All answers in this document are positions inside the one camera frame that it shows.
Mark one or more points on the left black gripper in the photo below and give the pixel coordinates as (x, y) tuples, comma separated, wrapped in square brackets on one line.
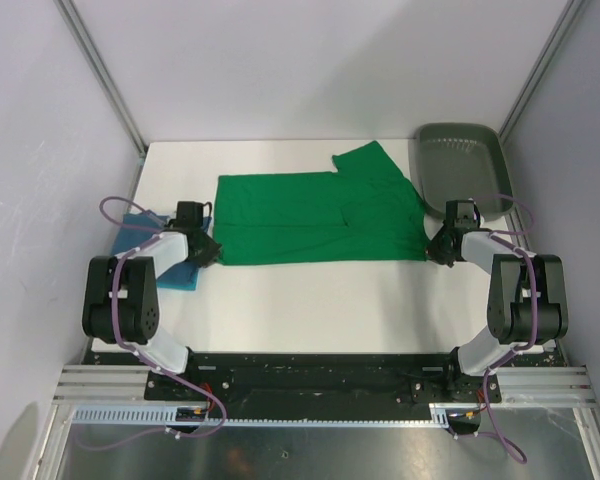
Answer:
[(212, 253)]

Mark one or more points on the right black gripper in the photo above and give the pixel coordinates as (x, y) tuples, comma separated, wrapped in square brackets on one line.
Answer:
[(434, 251)]

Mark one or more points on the green t shirt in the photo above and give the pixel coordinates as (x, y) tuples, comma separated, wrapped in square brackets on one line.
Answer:
[(365, 209)]

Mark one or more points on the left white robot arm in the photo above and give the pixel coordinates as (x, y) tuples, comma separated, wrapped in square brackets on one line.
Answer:
[(121, 301)]

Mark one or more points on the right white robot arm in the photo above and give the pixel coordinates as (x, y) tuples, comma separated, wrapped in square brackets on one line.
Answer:
[(527, 301)]

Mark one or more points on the grey plastic tray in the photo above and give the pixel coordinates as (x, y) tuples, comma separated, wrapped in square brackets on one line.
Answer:
[(461, 161)]

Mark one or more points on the folded blue t shirt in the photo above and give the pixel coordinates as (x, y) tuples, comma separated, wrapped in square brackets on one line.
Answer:
[(145, 233)]

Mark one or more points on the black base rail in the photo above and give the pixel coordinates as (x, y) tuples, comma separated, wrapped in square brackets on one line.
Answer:
[(423, 378)]

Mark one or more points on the grey slotted cable duct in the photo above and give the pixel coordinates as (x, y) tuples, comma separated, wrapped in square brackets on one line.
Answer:
[(431, 416)]

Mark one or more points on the right aluminium frame post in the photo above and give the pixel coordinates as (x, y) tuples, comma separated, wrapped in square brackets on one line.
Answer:
[(567, 21)]

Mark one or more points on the aluminium frame post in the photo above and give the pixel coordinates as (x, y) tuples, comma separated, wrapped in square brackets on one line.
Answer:
[(86, 44), (567, 21)]

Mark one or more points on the left aluminium frame post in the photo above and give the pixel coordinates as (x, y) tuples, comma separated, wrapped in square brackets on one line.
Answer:
[(86, 44)]

